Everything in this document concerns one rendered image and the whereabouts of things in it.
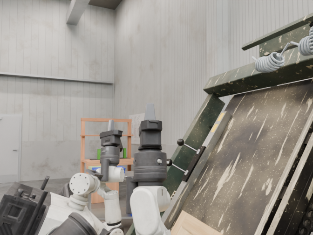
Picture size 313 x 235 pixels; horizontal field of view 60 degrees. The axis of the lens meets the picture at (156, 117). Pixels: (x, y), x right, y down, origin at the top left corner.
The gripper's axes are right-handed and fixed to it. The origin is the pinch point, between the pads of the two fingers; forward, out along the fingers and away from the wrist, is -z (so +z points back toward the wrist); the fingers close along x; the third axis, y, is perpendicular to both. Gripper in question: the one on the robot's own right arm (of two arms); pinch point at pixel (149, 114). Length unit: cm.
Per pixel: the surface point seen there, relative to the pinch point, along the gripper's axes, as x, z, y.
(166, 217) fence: 61, 33, 14
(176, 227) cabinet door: 53, 37, 17
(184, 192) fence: 59, 22, 23
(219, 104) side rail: 81, -29, 52
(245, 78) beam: 45, -32, 52
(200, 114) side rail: 80, -23, 40
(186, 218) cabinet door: 49, 33, 21
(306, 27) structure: 51, -67, 95
